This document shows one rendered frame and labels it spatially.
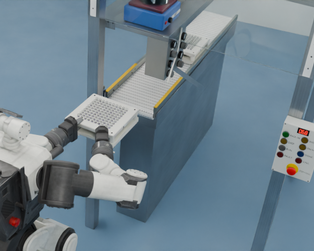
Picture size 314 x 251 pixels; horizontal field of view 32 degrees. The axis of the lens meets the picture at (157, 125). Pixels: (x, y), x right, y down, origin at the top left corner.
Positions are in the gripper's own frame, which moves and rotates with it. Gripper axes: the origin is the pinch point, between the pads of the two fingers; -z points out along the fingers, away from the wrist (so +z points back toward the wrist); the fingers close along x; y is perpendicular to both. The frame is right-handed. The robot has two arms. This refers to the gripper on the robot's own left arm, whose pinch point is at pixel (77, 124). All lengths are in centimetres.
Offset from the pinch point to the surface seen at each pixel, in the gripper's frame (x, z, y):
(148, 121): 19.1, -44.2, 9.3
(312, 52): -46, -46, 79
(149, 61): -17.0, -40.9, 8.8
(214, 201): 102, -95, 32
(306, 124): -15, -44, 86
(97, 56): -15.5, -31.3, -13.7
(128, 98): 11.9, -45.2, -4.3
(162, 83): 12, -69, 0
